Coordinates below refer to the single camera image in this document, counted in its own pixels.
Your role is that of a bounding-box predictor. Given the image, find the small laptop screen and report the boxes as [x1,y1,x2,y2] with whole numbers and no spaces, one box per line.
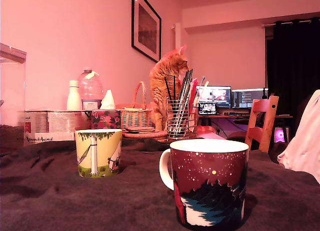
[198,102,218,116]

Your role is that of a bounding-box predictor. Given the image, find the computer case with glowing fan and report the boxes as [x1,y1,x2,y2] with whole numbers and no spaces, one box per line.
[273,127,290,144]

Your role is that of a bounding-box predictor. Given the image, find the chrome wire utensil rack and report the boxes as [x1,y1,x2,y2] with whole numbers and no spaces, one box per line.
[166,97,198,139]

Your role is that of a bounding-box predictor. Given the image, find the wide computer monitor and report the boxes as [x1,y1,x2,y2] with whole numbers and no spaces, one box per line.
[196,85,232,108]

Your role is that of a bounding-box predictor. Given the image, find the small cork coaster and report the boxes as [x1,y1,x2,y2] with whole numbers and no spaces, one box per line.
[125,129,156,134]
[125,126,156,131]

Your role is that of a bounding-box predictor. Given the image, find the white wall pipe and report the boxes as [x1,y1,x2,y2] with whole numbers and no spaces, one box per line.
[171,22,182,52]

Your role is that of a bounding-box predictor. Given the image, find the pale flat stick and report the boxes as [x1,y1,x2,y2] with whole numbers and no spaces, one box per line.
[194,80,210,102]

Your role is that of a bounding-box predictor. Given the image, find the yellow hammock print mug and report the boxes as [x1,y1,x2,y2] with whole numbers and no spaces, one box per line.
[74,128,123,179]

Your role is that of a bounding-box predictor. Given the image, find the wooden desk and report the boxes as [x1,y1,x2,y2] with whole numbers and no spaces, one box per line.
[198,112,294,142]

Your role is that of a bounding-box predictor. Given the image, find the wicker basket with handle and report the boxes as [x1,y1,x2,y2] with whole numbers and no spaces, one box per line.
[115,80,154,133]

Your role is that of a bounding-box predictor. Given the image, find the white paper tissue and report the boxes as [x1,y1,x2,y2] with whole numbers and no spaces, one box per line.
[99,89,116,111]

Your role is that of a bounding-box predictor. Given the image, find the striped metal straw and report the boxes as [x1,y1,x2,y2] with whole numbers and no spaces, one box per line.
[179,68,194,136]
[176,70,190,133]

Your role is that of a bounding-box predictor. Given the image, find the pale pink fabric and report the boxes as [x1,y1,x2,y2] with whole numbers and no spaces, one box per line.
[277,89,320,186]

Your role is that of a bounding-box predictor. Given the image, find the large clear water bottle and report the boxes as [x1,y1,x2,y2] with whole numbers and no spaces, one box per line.
[78,67,104,111]

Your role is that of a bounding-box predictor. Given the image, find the glass jar of coffee beans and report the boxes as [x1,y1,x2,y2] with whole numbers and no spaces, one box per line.
[0,42,27,153]

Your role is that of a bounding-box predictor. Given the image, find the white slim bottle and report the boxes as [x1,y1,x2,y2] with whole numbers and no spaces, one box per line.
[66,80,83,111]

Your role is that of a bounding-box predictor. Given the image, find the orange tabby cat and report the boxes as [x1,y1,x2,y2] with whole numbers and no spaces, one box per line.
[149,44,190,131]

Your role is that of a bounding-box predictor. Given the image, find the pink utensil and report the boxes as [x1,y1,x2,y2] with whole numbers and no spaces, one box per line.
[189,77,200,109]

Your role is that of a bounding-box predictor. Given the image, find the round cork trivet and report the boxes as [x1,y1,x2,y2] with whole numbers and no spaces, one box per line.
[121,131,169,137]

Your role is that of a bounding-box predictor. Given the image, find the computer monitor with code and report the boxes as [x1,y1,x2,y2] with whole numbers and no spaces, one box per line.
[231,88,269,109]

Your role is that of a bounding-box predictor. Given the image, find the wooden chair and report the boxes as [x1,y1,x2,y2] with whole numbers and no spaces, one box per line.
[244,95,280,153]

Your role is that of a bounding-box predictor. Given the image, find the dark curtain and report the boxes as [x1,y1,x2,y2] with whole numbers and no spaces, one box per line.
[266,17,320,142]

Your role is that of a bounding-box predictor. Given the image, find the dark starry night mug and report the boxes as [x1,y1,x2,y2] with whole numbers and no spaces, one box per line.
[159,138,250,231]

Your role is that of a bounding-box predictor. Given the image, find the dark brown knitted cloth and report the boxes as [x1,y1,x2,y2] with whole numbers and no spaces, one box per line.
[0,137,320,231]

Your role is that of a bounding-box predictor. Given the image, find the floral tissue box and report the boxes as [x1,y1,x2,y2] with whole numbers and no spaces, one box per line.
[90,109,122,130]

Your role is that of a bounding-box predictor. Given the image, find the black framed picture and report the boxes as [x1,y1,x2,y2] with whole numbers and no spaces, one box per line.
[131,0,162,64]

